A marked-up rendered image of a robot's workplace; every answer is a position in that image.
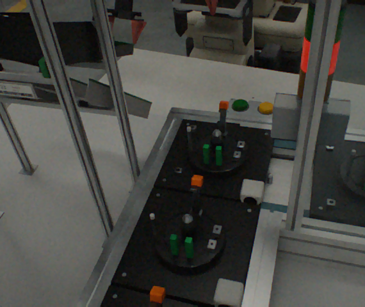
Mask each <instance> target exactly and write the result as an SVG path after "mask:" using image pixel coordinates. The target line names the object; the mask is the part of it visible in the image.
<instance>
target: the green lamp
mask: <svg viewBox="0 0 365 307"><path fill-rule="evenodd" d="M314 12H315V9H314V8H312V7H311V6H310V5H309V4H308V9H307V19H306V25H305V35H304V37H305V39H306V40H307V41H308V42H311V35H312V25H313V20H314Z"/></svg>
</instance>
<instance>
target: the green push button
mask: <svg viewBox="0 0 365 307"><path fill-rule="evenodd" d="M247 107H248V102H247V101H246V100H243V99H238V100H235V101H234V102H233V108H234V109H235V110H238V111H242V110H245V109H246V108H247Z"/></svg>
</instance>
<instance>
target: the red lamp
mask: <svg viewBox="0 0 365 307"><path fill-rule="evenodd" d="M309 48H310V42H308V41H307V40H306V39H305V37H304V44H303V49H302V59H301V65H300V67H301V69H302V70H303V71H304V72H305V73H306V71H307V62H308V57H309Z"/></svg>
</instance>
